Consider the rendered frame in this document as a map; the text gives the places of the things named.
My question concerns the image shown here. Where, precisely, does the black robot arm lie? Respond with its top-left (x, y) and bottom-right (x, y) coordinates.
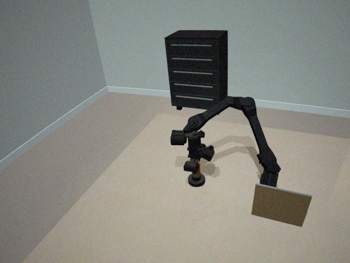
top-left (171, 96), bottom-right (281, 187)

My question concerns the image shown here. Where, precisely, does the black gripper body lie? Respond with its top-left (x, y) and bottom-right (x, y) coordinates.
top-left (184, 143), bottom-right (203, 172)

